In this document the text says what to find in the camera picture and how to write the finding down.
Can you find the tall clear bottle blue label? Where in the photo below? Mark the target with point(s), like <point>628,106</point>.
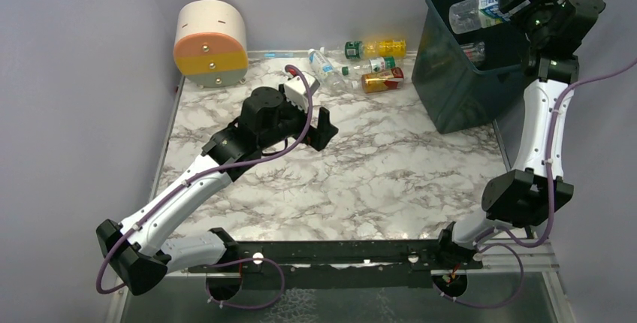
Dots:
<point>325,72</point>

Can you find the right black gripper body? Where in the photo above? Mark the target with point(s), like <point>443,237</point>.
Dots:
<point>511,1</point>

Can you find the round pastel drawer cabinet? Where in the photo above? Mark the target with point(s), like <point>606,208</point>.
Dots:
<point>210,47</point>

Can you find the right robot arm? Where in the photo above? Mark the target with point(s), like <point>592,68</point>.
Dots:
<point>533,190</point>

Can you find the dark green plastic bin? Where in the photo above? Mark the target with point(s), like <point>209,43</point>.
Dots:
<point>455,93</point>

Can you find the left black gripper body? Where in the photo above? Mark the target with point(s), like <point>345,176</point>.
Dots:
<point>315,125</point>

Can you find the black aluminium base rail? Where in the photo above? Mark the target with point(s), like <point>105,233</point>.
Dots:
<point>319,264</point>

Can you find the amber tea bottle red label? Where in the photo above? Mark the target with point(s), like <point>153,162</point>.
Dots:
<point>381,81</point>

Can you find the clear bottle purple-blue label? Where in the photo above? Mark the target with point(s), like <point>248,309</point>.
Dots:
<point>475,52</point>

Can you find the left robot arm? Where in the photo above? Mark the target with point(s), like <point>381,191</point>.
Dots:
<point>169,216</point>

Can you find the crushed clear bottle blue-green label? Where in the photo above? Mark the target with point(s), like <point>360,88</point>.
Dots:
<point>470,15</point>

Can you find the clear bottle green cap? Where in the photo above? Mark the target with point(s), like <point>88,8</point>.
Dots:
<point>369,66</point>

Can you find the yellow bottle green label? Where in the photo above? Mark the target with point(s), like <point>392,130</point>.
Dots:
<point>373,49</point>

